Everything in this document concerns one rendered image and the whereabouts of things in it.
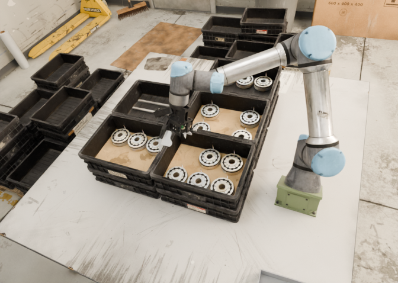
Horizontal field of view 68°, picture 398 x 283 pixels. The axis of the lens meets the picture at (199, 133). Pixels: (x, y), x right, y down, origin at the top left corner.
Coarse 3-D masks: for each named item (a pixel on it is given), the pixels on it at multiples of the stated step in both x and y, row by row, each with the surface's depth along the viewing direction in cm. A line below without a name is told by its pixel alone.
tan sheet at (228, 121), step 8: (200, 112) 165; (224, 112) 163; (232, 112) 162; (240, 112) 161; (200, 120) 161; (216, 120) 160; (224, 120) 159; (232, 120) 158; (216, 128) 156; (224, 128) 155; (232, 128) 154; (240, 128) 153; (248, 128) 153; (256, 128) 152
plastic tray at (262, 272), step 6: (264, 270) 114; (264, 276) 116; (270, 276) 116; (276, 276) 114; (282, 276) 112; (258, 282) 111; (264, 282) 115; (270, 282) 115; (276, 282) 115; (282, 282) 114; (288, 282) 114; (294, 282) 112; (300, 282) 110
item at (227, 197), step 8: (208, 136) 140; (216, 136) 139; (248, 144) 133; (160, 160) 134; (248, 160) 127; (152, 168) 131; (152, 176) 128; (160, 176) 127; (240, 176) 122; (176, 184) 125; (184, 184) 123; (240, 184) 120; (200, 192) 122; (208, 192) 119; (232, 200) 117
